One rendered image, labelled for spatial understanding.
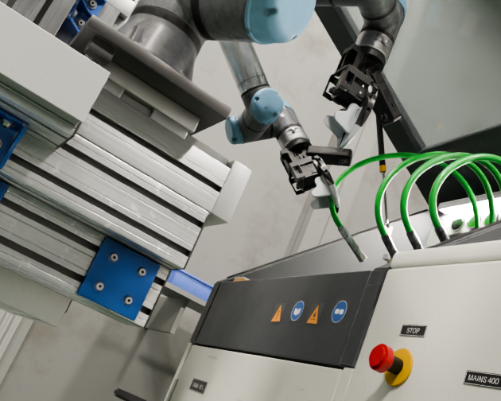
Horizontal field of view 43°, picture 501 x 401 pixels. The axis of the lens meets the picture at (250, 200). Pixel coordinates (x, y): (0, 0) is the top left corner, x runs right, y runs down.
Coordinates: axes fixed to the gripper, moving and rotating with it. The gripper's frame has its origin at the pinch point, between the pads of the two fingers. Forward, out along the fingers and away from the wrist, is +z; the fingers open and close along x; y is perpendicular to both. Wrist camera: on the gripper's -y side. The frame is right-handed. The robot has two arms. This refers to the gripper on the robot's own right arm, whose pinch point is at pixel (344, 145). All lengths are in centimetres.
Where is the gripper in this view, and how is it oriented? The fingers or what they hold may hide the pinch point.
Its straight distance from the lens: 126.8
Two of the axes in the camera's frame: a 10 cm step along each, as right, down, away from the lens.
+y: -8.2, -4.7, -3.2
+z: -3.8, 8.7, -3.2
